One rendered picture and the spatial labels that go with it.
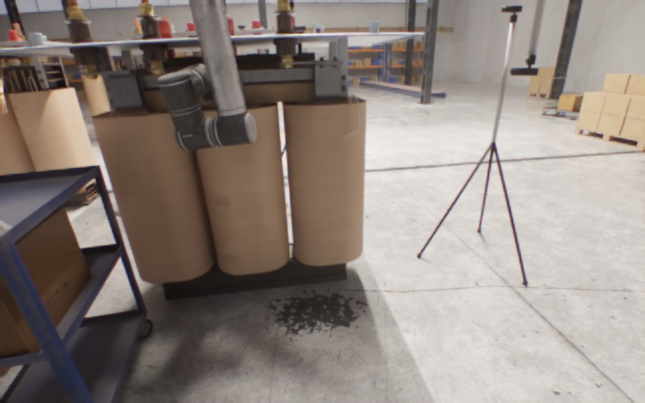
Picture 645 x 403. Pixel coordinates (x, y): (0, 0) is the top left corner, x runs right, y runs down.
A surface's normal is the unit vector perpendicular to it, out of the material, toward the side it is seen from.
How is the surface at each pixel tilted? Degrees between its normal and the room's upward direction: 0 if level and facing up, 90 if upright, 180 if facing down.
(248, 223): 90
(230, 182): 90
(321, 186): 90
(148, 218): 90
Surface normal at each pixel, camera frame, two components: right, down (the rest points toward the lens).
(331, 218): 0.15, 0.39
